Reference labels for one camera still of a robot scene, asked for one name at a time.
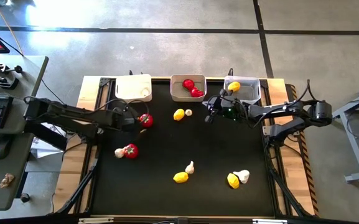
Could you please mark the yellow toy lemon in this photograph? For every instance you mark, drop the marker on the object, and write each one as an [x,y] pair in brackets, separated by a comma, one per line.
[179,114]
[234,86]
[180,177]
[233,181]

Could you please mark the brown crumpled lump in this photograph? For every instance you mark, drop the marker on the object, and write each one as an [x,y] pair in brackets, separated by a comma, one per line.
[7,180]

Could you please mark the black desk clamp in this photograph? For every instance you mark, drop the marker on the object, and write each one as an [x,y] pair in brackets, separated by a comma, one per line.
[3,82]
[0,68]

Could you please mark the silver metal bracket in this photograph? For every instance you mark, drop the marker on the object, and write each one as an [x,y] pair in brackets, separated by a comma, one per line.
[95,220]
[269,221]

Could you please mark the beige plastic basket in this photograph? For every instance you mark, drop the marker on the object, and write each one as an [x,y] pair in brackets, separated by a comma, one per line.
[176,93]

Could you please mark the white paper sheets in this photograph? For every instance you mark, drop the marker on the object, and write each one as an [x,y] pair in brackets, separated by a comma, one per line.
[47,149]

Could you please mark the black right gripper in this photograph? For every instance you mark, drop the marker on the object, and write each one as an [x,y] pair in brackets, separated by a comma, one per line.
[241,112]

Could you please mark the black round knob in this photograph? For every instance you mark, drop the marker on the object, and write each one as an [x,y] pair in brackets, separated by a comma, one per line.
[25,198]

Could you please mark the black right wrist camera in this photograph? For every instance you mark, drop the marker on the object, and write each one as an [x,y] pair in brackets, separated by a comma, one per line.
[230,110]

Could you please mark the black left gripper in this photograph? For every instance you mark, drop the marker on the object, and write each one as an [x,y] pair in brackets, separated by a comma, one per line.
[135,122]

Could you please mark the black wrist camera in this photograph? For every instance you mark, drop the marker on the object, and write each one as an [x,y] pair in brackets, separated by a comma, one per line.
[230,110]
[125,117]

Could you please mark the white toy garlic bulb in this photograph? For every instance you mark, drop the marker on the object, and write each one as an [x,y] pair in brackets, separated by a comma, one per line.
[145,91]
[188,112]
[119,153]
[190,169]
[244,175]

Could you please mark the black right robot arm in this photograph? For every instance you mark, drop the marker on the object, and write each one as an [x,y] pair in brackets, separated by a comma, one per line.
[291,107]

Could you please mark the black computer mouse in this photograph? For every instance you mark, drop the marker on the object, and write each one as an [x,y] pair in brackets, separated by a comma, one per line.
[1,147]

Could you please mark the red toy tomato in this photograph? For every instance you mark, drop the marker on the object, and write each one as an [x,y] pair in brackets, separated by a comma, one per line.
[197,93]
[132,152]
[147,121]
[188,84]

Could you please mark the clear plastic basket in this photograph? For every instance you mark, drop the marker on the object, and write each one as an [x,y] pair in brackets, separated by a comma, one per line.
[250,93]

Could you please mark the thin tan rod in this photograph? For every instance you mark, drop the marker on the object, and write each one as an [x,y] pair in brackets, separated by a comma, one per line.
[6,28]

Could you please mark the grey metal stand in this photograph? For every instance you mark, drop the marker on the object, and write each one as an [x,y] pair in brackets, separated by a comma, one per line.
[358,155]

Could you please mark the yellow black hazard tape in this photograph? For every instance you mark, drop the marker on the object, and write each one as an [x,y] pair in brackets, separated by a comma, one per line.
[305,149]

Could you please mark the white plastic basket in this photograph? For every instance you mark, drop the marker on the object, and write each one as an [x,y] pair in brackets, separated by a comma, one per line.
[129,88]

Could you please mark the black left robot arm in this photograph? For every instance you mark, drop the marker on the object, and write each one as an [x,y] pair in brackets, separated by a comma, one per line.
[73,116]

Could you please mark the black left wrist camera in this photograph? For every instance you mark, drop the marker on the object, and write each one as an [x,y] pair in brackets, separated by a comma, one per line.
[125,117]

